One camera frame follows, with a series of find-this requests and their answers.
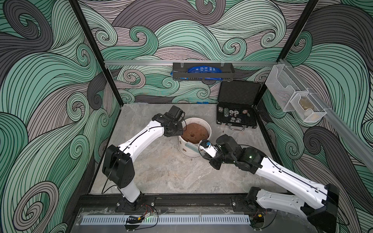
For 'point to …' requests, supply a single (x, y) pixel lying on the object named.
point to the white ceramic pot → (184, 150)
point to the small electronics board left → (132, 223)
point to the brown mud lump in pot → (194, 132)
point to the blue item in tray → (204, 69)
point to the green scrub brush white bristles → (192, 146)
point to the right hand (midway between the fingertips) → (207, 154)
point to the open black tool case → (237, 105)
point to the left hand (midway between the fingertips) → (180, 129)
